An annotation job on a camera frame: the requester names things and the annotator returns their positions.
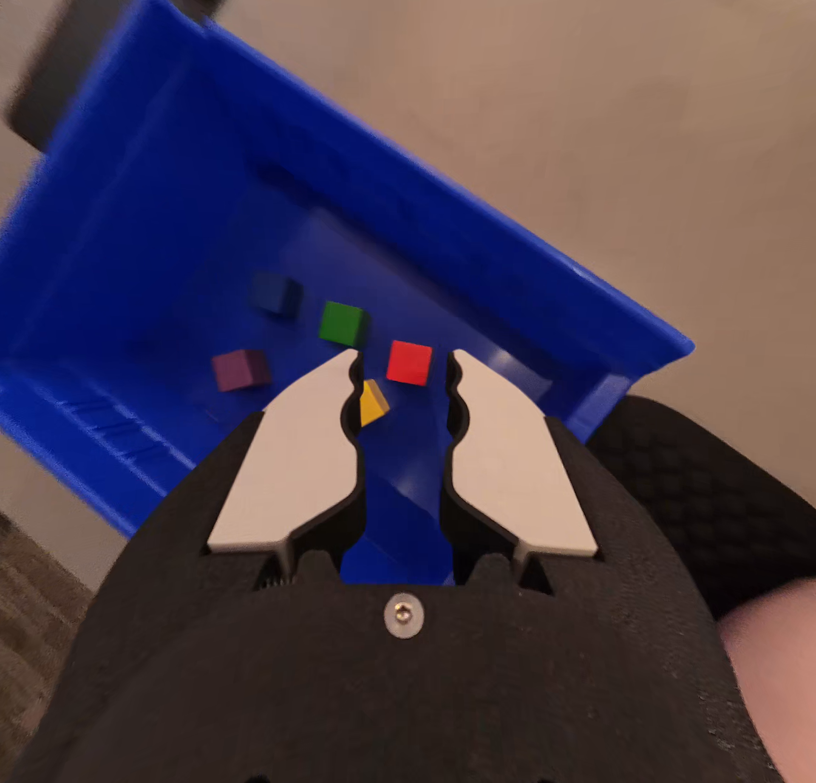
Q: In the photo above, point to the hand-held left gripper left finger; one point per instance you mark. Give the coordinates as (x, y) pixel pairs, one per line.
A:
(287, 471)

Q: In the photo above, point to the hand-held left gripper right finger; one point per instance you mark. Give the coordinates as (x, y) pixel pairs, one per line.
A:
(519, 471)

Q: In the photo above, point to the yellow wooden cube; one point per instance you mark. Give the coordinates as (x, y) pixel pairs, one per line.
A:
(372, 404)

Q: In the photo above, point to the purple wooden cube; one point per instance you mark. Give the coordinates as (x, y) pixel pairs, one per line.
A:
(239, 370)

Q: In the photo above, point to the red wooden cube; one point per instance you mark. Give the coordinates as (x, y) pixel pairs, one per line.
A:
(408, 362)

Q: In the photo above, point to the green wooden cube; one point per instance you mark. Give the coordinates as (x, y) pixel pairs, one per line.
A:
(343, 323)

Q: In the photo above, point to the blue wooden cube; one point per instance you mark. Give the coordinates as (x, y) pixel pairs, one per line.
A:
(275, 293)

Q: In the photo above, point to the blue plastic bin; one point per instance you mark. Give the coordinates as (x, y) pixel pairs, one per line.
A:
(255, 190)

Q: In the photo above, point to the person's right forearm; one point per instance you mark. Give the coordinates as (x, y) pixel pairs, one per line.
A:
(778, 681)

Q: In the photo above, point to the black rounded pad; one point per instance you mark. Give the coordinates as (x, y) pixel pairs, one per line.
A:
(701, 496)

